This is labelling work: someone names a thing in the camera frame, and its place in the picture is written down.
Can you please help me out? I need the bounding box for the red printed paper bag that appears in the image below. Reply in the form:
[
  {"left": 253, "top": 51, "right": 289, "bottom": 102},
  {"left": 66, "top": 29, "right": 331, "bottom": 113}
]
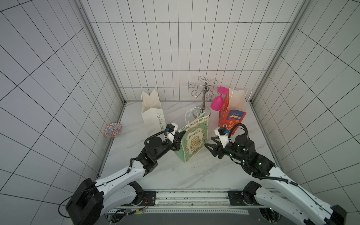
[{"left": 218, "top": 88, "right": 252, "bottom": 131}]

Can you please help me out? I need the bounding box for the pink plastic wine glass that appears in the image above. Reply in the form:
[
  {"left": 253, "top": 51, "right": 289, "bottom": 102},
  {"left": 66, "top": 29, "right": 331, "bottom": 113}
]
[{"left": 211, "top": 87, "right": 229, "bottom": 111}]

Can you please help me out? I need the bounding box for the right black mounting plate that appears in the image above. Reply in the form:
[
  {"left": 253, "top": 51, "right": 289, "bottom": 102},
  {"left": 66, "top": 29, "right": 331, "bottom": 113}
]
[{"left": 228, "top": 190, "right": 256, "bottom": 206}]

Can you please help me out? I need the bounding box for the white Happy Every Day bag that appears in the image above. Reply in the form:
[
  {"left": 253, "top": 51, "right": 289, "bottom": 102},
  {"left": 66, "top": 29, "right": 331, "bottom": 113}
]
[{"left": 141, "top": 89, "right": 167, "bottom": 136}]

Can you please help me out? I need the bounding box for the chrome cup holder stand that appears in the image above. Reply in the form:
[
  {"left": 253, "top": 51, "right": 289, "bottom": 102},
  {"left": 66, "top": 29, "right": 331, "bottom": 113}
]
[{"left": 188, "top": 76, "right": 219, "bottom": 114}]

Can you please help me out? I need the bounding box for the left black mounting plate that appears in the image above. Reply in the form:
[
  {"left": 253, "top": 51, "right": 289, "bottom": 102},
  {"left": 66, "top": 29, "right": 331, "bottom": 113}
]
[{"left": 132, "top": 191, "right": 157, "bottom": 207}]

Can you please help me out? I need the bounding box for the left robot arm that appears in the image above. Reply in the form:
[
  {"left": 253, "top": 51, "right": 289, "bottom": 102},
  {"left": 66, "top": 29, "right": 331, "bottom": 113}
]
[{"left": 63, "top": 128, "right": 186, "bottom": 225}]

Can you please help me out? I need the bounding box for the patterned ceramic bowl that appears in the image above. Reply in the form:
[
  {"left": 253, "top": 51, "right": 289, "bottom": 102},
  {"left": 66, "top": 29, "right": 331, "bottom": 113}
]
[{"left": 104, "top": 122, "right": 122, "bottom": 138}]

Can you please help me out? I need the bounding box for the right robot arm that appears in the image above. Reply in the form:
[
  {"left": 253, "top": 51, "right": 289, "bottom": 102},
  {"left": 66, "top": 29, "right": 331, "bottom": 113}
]
[{"left": 205, "top": 123, "right": 347, "bottom": 225}]

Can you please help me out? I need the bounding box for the black mounting plate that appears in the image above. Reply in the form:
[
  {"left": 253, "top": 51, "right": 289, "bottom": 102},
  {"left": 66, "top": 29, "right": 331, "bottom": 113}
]
[
  {"left": 228, "top": 190, "right": 256, "bottom": 206},
  {"left": 132, "top": 191, "right": 157, "bottom": 207}
]

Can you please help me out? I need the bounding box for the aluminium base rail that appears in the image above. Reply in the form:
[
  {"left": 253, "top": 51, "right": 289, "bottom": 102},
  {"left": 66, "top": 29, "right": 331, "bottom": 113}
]
[{"left": 80, "top": 188, "right": 311, "bottom": 216}]

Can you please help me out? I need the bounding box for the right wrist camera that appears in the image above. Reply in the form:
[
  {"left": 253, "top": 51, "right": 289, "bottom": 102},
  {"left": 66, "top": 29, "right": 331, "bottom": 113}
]
[{"left": 214, "top": 127, "right": 230, "bottom": 148}]

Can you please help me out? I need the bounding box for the green Fresh paper bag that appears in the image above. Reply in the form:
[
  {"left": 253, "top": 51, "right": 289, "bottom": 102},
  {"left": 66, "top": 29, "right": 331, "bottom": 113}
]
[{"left": 176, "top": 107, "right": 210, "bottom": 163}]

